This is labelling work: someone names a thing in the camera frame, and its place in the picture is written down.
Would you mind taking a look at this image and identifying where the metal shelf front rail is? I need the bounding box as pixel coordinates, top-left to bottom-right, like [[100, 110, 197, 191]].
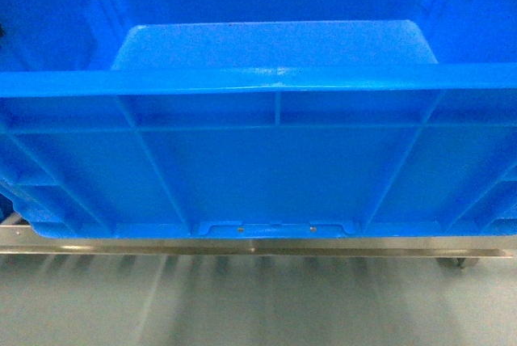
[[1, 213, 516, 264]]

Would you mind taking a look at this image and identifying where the large blue plastic crate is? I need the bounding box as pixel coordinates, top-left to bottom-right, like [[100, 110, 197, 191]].
[[1, 0, 516, 239]]

